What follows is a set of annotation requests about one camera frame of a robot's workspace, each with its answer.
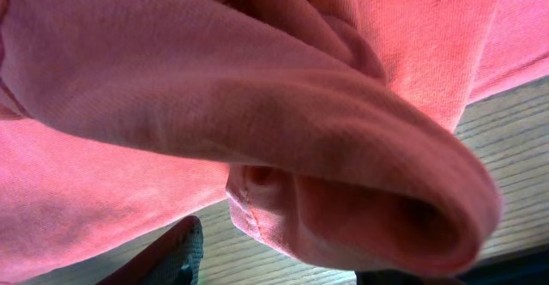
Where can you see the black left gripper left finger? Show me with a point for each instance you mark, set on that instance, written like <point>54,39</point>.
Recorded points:
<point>173,259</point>

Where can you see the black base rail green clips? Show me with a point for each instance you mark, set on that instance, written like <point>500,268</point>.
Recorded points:
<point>524,267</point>

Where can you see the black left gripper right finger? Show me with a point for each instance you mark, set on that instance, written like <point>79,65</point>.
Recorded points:
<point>393,277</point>

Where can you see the orange red t-shirt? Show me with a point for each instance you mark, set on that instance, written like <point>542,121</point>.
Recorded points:
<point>328,125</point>

